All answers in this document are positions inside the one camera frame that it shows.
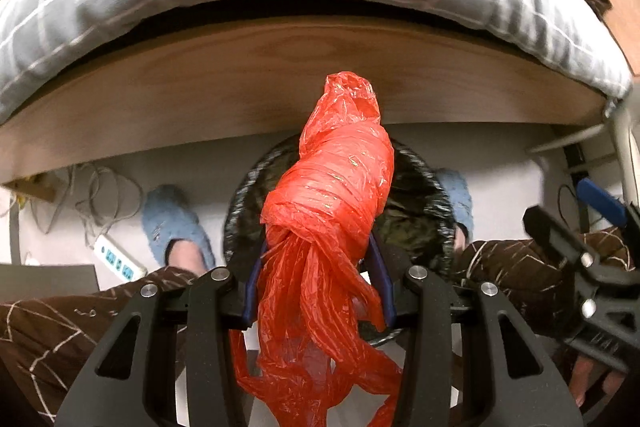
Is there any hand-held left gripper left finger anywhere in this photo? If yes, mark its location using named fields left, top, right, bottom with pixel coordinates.
left=57, top=239, right=268, bottom=427

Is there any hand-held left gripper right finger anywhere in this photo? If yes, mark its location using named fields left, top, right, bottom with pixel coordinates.
left=367, top=237, right=586, bottom=427

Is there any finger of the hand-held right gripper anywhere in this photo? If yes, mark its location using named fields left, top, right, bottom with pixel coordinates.
left=521, top=205, right=616, bottom=288
left=575, top=178, right=640, bottom=233

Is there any black trash bin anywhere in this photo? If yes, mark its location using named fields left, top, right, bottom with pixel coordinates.
left=222, top=134, right=458, bottom=348

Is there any red plastic bag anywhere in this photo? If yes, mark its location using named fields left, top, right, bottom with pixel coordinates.
left=230, top=71, right=406, bottom=427

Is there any person's right hand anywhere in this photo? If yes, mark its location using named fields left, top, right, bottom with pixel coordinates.
left=570, top=349, right=631, bottom=408

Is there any white chair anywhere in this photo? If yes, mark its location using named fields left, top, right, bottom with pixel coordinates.
left=525, top=99, right=640, bottom=208

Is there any blue fuzzy slipper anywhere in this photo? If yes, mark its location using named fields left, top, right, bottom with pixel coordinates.
left=141, top=184, right=216, bottom=270
left=437, top=169, right=475, bottom=253

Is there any white power strip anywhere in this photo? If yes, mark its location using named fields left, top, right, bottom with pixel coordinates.
left=92, top=234, right=148, bottom=283

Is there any grey flat panel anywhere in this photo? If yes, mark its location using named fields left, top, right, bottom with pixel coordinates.
left=0, top=263, right=98, bottom=303

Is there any person's left leg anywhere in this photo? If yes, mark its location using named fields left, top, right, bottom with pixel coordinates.
left=0, top=239, right=216, bottom=425

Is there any white tangled cable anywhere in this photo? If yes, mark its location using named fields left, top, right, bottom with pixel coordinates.
left=30, top=162, right=146, bottom=248

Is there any wooden bed side rail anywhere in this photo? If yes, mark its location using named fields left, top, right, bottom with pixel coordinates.
left=0, top=17, right=618, bottom=188

